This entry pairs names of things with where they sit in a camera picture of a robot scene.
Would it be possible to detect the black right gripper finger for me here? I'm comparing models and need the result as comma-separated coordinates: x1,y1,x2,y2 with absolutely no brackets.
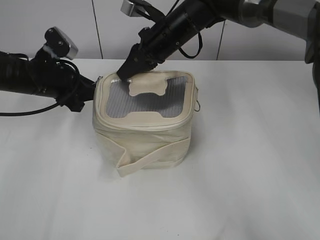
116,43,158,81

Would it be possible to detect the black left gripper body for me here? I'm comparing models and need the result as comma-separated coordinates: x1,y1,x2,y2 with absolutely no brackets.
28,51,96,112

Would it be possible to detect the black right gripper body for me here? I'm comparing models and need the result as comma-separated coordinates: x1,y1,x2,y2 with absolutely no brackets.
134,4,200,67

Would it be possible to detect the cream canvas zipper bag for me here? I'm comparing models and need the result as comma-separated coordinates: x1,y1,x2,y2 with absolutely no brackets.
92,70,197,177

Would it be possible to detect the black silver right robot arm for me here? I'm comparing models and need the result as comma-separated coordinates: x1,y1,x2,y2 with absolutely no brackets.
117,0,320,87

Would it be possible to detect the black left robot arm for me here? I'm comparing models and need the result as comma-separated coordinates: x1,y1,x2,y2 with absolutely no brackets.
0,49,96,117

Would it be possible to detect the silver right zipper pull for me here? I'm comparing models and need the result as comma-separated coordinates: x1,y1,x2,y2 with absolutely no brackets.
194,88,201,112

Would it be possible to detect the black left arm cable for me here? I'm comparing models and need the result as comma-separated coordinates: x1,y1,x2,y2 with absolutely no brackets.
0,59,81,117

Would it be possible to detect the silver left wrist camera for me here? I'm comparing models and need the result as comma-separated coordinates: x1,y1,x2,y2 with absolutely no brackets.
44,26,79,60

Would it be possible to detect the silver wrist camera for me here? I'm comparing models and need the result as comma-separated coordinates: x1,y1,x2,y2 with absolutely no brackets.
120,0,147,18
44,26,79,60

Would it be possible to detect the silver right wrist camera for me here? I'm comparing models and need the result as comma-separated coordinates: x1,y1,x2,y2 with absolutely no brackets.
120,0,147,18

